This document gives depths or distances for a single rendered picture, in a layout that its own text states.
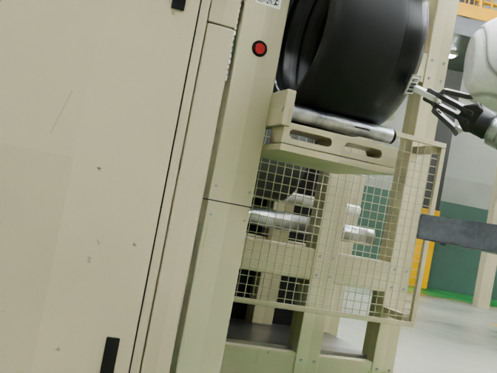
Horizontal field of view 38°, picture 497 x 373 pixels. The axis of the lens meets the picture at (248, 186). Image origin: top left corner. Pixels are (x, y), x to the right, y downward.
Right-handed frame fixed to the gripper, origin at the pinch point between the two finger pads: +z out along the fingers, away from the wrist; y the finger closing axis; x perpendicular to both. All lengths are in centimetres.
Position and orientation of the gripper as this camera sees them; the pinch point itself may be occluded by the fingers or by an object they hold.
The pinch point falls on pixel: (425, 93)
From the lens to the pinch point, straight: 208.4
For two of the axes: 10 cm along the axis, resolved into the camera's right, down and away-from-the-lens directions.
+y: -3.3, 8.4, 4.3
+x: 5.5, -2.1, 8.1
